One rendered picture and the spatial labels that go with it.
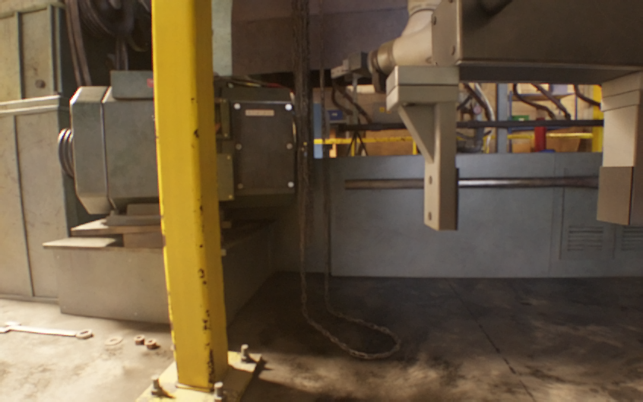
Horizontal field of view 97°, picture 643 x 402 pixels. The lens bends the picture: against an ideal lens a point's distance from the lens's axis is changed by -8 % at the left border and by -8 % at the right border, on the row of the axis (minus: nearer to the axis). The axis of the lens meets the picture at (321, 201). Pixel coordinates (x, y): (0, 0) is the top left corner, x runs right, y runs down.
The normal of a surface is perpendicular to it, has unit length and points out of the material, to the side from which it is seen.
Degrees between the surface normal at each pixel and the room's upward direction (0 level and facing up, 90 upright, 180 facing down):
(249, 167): 90
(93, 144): 90
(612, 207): 90
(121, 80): 90
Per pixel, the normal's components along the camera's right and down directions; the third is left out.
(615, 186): -1.00, 0.02
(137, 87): 0.21, 0.09
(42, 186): -0.14, 0.10
